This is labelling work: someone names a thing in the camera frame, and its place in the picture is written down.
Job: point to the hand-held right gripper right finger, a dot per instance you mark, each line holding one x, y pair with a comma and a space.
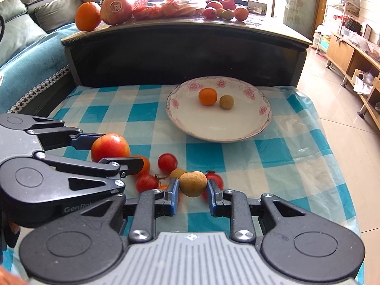
211, 198

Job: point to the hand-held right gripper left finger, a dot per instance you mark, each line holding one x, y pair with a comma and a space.
175, 199

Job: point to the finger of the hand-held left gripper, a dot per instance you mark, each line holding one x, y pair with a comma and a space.
86, 141
130, 164

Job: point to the brown longan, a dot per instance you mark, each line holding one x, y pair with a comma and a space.
193, 184
226, 102

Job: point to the large red tomato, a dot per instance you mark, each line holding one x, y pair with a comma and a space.
109, 147
214, 5

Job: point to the red cherry tomato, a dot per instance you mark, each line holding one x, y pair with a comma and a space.
147, 183
217, 179
167, 162

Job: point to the white floral plate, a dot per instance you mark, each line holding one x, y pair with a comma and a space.
213, 123

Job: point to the yellowish longan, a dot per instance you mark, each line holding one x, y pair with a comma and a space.
177, 173

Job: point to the blue checkered tablecloth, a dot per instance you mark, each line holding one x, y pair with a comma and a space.
267, 166

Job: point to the blue blanket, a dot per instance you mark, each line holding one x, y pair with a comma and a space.
35, 65

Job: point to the dark coffee table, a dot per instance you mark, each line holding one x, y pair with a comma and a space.
178, 53

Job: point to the plain orange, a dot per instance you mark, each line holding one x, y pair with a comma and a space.
88, 16

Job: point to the grey-green sofa cushion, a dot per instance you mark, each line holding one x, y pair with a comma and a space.
17, 32

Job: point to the large orange with sticker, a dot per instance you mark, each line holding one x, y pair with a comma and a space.
115, 9

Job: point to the plastic bag of oranges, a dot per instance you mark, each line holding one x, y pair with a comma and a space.
166, 9

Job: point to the small red tomato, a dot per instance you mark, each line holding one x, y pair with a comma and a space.
209, 13

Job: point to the greenish longan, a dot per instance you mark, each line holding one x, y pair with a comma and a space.
220, 12
228, 14

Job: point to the red box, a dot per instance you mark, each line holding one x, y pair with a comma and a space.
229, 4

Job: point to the white shelf rack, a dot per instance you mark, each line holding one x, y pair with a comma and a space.
322, 40

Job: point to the wooden tv cabinet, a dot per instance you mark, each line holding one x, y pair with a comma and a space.
341, 53

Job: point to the white cardboard box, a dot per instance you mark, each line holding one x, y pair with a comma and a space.
257, 6

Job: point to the pale floral curtain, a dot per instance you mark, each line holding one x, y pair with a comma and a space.
298, 3

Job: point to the dark spiky object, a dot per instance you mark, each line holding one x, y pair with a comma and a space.
353, 24

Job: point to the small picture frame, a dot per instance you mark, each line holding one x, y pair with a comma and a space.
368, 31

